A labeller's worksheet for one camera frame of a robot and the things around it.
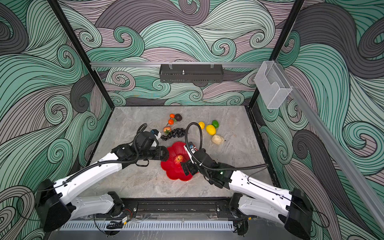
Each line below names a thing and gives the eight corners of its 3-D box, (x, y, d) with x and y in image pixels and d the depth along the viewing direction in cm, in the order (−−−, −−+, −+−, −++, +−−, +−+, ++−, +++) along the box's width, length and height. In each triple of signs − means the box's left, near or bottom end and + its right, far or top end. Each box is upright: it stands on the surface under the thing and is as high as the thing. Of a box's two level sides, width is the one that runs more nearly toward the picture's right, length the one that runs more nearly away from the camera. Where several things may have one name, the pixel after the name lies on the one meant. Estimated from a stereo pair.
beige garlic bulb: (212, 145, 99) (213, 141, 95) (211, 138, 103) (212, 134, 99) (223, 145, 99) (224, 141, 95) (221, 138, 103) (223, 134, 99)
